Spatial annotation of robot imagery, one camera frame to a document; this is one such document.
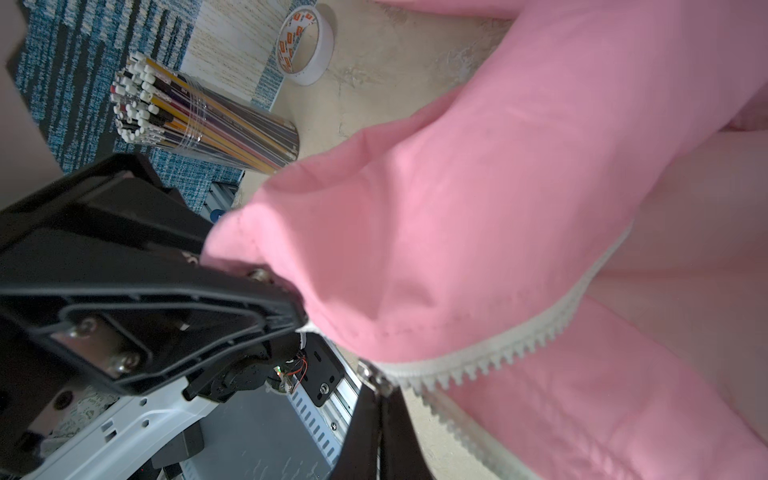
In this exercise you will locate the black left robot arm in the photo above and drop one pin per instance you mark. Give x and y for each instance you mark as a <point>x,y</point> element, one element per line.
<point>108,438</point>

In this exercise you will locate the cup of white-tipped markers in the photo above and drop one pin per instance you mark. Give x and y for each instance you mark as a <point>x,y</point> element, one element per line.
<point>157,107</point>

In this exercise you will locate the pink hooded zip jacket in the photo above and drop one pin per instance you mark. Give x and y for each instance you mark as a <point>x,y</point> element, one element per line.
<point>567,256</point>

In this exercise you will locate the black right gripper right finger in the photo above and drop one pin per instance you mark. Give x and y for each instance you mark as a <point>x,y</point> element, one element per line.
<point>401,457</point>

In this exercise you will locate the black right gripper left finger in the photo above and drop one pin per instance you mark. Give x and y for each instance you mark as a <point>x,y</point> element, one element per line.
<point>358,459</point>

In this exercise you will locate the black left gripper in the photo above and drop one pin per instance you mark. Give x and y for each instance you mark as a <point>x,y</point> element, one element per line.
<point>85,311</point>

